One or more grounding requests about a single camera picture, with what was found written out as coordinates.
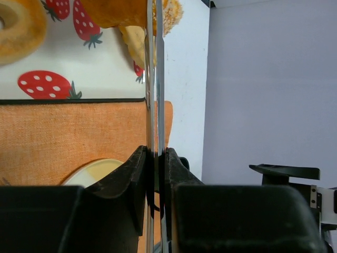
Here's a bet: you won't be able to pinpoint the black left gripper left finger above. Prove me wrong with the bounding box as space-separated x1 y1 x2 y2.
1 146 146 252

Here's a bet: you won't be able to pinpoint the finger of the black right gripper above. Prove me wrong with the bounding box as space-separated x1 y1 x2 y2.
249 164 320 185

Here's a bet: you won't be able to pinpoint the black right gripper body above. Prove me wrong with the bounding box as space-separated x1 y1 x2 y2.
310 185 336 252

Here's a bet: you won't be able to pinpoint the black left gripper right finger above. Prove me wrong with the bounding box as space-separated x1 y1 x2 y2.
165 148 326 252

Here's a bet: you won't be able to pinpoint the silver metal tongs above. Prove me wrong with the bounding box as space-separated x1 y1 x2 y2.
144 1 170 252

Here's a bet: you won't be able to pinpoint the large sugared orange bread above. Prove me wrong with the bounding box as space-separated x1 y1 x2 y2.
81 0 183 35

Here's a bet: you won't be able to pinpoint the oblong pale bread roll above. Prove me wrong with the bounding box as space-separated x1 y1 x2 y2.
118 26 145 69

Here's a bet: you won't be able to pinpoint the cream ceramic plate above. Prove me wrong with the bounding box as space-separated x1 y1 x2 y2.
61 159 123 188

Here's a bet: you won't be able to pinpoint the dark green mug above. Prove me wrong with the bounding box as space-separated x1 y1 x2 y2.
180 157 190 170

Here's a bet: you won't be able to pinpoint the orange cloth placemat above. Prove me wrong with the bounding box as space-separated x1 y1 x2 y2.
0 100 174 253

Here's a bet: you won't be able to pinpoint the white strawberry pattern tray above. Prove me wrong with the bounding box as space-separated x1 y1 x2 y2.
1 1 145 102

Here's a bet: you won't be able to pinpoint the lower ring bagel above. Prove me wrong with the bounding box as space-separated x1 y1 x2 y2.
1 1 47 65

